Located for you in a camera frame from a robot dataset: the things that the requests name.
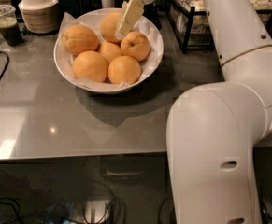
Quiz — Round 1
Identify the plastic cup green drink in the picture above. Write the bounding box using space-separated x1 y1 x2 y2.
0 5 23 46

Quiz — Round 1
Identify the black wire rack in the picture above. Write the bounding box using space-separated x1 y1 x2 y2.
166 0 272 54

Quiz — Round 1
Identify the small centre orange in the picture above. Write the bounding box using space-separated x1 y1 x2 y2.
97 41 122 63

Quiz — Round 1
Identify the white paper bowl liner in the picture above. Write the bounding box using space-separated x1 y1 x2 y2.
57 4 160 91

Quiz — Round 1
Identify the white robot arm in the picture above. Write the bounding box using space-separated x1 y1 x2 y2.
166 0 272 224

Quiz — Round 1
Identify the stack of paper bowls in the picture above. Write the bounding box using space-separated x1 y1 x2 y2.
18 0 61 34

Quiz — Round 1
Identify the white ceramic bowl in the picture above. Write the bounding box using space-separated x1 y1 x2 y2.
53 7 165 95

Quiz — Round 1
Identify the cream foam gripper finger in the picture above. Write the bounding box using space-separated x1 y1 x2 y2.
114 0 144 40

